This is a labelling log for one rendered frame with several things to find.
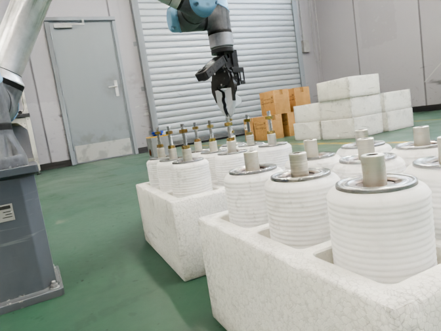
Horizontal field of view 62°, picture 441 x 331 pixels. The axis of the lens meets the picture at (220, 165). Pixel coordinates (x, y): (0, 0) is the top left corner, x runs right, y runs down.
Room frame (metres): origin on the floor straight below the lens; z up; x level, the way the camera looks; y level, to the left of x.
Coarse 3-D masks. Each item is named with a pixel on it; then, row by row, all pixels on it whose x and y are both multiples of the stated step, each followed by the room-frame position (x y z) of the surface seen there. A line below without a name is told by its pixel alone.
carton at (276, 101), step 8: (264, 96) 4.77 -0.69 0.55; (272, 96) 4.63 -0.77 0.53; (280, 96) 4.66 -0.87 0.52; (288, 96) 4.72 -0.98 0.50; (264, 104) 4.79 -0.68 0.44; (272, 104) 4.65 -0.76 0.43; (280, 104) 4.65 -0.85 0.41; (288, 104) 4.71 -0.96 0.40; (264, 112) 4.81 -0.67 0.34; (272, 112) 4.67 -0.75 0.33; (280, 112) 4.64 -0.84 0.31
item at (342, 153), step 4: (384, 144) 0.64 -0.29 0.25; (388, 144) 0.65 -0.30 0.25; (340, 148) 0.68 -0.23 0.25; (376, 148) 0.63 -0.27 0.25; (380, 148) 0.63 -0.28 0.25; (384, 148) 0.63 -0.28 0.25; (388, 148) 0.63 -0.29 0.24; (340, 152) 0.66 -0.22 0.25; (344, 152) 0.65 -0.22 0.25; (348, 152) 0.64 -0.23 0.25; (352, 152) 0.64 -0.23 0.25; (356, 152) 0.63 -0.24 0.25; (344, 156) 0.65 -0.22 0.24
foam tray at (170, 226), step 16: (144, 192) 1.01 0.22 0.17; (160, 192) 0.91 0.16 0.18; (208, 192) 0.81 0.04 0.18; (224, 192) 0.82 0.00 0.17; (144, 208) 1.05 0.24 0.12; (160, 208) 0.87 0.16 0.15; (176, 208) 0.77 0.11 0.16; (192, 208) 0.78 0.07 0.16; (208, 208) 0.80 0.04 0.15; (224, 208) 0.81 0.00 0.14; (144, 224) 1.09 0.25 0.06; (160, 224) 0.89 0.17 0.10; (176, 224) 0.77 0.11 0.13; (192, 224) 0.78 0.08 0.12; (160, 240) 0.92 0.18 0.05; (176, 240) 0.78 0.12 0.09; (192, 240) 0.78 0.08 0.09; (176, 256) 0.80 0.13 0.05; (192, 256) 0.78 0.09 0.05; (176, 272) 0.82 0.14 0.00; (192, 272) 0.78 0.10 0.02
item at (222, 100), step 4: (216, 92) 1.19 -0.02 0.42; (220, 92) 1.18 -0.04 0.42; (224, 92) 1.21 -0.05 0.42; (216, 96) 1.19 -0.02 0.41; (220, 96) 1.18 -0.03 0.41; (224, 96) 1.18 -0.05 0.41; (220, 100) 1.18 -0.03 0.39; (224, 100) 1.19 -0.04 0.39; (220, 104) 1.18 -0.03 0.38; (224, 104) 1.18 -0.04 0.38; (220, 108) 1.18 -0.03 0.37; (224, 108) 1.18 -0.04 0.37; (224, 112) 1.18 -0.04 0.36
